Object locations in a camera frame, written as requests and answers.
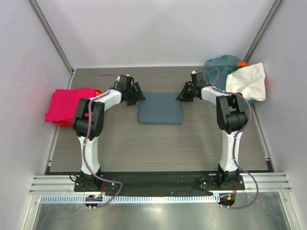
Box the grey blue t shirt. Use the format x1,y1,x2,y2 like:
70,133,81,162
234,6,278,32
138,92,183,125

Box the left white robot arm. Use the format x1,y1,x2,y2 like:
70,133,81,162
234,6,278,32
72,75,146,192

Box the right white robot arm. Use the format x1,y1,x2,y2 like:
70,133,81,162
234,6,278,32
176,71,250,190

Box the teal plastic bin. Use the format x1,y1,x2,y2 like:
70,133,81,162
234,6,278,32
204,55,242,91

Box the orange clamp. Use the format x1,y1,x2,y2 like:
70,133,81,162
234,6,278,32
237,61,248,67

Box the white t shirt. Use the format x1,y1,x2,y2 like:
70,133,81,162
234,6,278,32
225,62,266,101

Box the folded pink t shirt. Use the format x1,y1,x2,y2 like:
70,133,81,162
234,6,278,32
45,88,96,123

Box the folded red t shirt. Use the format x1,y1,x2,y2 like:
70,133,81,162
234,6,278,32
53,89,103,127

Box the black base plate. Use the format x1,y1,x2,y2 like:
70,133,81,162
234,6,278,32
72,171,245,197

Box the right aluminium frame post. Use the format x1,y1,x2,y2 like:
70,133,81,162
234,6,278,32
243,0,284,62

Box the aluminium frame post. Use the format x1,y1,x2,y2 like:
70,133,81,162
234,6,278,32
243,0,284,62
28,0,74,75

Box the slotted cable duct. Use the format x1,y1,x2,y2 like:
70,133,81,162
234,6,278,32
40,194,220,205

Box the left aluminium frame post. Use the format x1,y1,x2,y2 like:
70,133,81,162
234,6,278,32
28,0,74,75

